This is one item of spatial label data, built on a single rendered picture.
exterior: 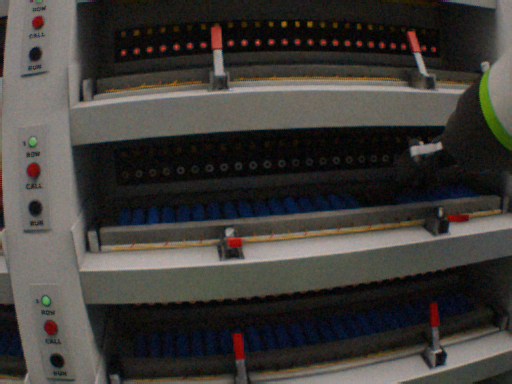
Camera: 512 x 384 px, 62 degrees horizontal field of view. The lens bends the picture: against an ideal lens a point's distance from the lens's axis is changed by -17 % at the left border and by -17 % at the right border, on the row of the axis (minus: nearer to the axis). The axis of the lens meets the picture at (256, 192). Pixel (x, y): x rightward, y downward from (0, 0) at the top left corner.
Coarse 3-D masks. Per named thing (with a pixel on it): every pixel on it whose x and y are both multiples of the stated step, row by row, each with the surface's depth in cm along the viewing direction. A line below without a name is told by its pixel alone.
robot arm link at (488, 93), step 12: (504, 60) 33; (492, 72) 36; (504, 72) 33; (480, 84) 38; (492, 84) 35; (504, 84) 33; (480, 96) 38; (492, 96) 36; (504, 96) 34; (492, 108) 36; (504, 108) 34; (492, 120) 37; (504, 120) 35; (504, 132) 36; (504, 144) 37
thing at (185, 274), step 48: (96, 192) 67; (144, 192) 70; (480, 192) 73; (96, 240) 57; (336, 240) 59; (384, 240) 59; (432, 240) 58; (480, 240) 59; (96, 288) 53; (144, 288) 54; (192, 288) 55; (240, 288) 55; (288, 288) 56
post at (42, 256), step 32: (64, 0) 52; (64, 32) 52; (96, 32) 69; (64, 64) 52; (32, 96) 51; (64, 96) 52; (64, 128) 52; (64, 160) 52; (96, 160) 70; (64, 192) 52; (64, 224) 52; (32, 256) 51; (64, 256) 52; (64, 288) 52; (32, 320) 51; (64, 320) 52; (96, 320) 58; (32, 352) 51; (96, 352) 55
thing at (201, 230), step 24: (264, 216) 61; (288, 216) 61; (312, 216) 61; (336, 216) 61; (360, 216) 61; (384, 216) 62; (408, 216) 62; (120, 240) 58; (144, 240) 58; (168, 240) 58; (192, 240) 59; (264, 240) 58
